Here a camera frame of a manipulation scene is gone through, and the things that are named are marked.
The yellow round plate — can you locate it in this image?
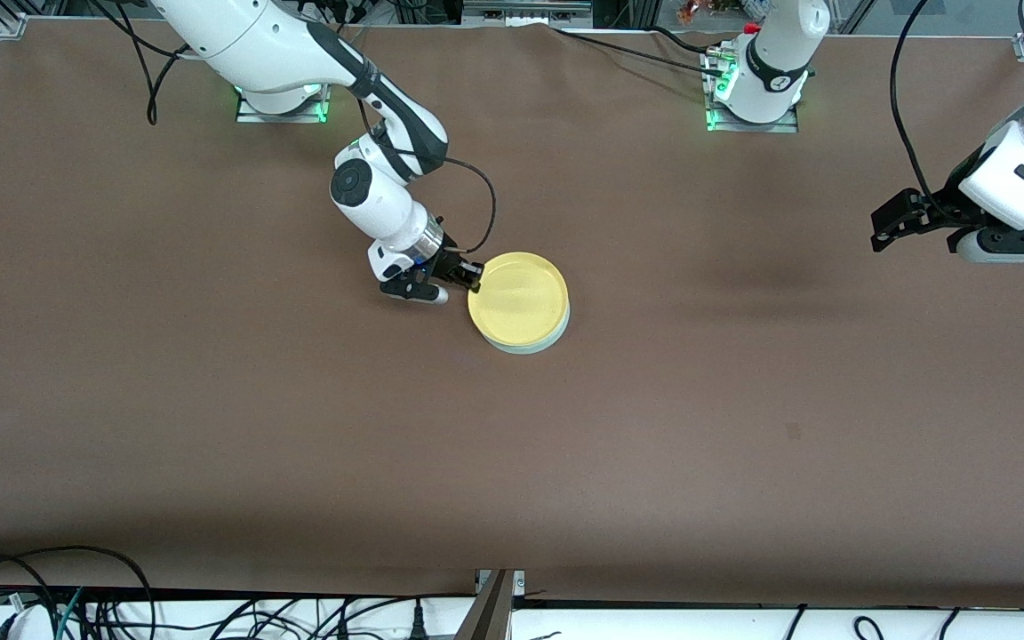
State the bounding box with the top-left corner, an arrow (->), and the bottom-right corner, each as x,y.
468,252 -> 570,348

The thin black table cable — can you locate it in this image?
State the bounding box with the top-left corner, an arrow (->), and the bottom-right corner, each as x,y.
552,27 -> 726,77

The aluminium profile post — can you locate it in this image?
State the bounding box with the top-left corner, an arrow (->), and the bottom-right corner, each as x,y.
454,569 -> 526,640

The long looped black cable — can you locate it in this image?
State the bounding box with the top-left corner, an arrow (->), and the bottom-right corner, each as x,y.
0,545 -> 156,640

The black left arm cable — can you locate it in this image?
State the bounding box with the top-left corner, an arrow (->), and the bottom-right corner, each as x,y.
889,0 -> 953,219

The green cable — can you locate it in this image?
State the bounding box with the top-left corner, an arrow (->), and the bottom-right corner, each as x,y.
57,587 -> 86,640

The white lower shelf board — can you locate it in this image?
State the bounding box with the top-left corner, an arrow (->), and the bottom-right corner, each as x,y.
512,607 -> 1024,640
0,600 -> 477,640

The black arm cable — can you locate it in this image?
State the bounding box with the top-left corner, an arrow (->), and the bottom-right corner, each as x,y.
889,0 -> 953,219
90,0 -> 498,255

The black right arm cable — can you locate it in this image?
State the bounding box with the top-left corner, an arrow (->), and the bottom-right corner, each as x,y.
90,0 -> 498,255

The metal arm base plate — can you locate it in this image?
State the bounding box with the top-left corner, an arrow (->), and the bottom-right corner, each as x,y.
703,44 -> 800,134
236,84 -> 333,124

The pale green round plate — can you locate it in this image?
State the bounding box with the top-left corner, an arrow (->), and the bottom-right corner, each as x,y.
476,302 -> 572,356

